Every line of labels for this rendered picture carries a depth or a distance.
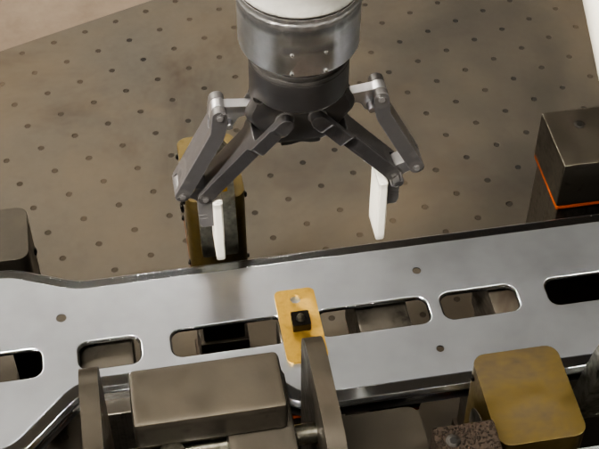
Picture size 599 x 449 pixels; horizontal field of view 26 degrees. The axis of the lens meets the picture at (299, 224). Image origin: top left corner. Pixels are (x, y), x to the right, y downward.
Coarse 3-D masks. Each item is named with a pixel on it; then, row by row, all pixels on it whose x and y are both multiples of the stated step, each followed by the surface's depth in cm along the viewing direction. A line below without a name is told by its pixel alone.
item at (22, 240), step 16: (16, 208) 131; (0, 224) 130; (16, 224) 130; (0, 240) 128; (16, 240) 128; (32, 240) 133; (0, 256) 127; (16, 256) 127; (32, 256) 131; (32, 272) 129; (32, 368) 141
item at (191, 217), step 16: (240, 176) 126; (240, 192) 125; (192, 208) 125; (240, 208) 126; (192, 224) 127; (240, 224) 128; (192, 240) 129; (240, 240) 129; (192, 256) 131; (240, 256) 131; (208, 336) 142; (224, 336) 142; (240, 336) 143; (208, 352) 143
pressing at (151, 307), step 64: (320, 256) 126; (384, 256) 126; (448, 256) 126; (512, 256) 126; (576, 256) 126; (0, 320) 120; (128, 320) 120; (192, 320) 120; (256, 320) 121; (448, 320) 120; (512, 320) 120; (576, 320) 120; (0, 384) 116; (64, 384) 116; (384, 384) 115; (448, 384) 115; (0, 448) 111
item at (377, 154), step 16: (320, 112) 98; (320, 128) 99; (336, 128) 100; (352, 128) 102; (352, 144) 102; (368, 144) 103; (384, 144) 106; (368, 160) 103; (384, 160) 104; (400, 176) 105
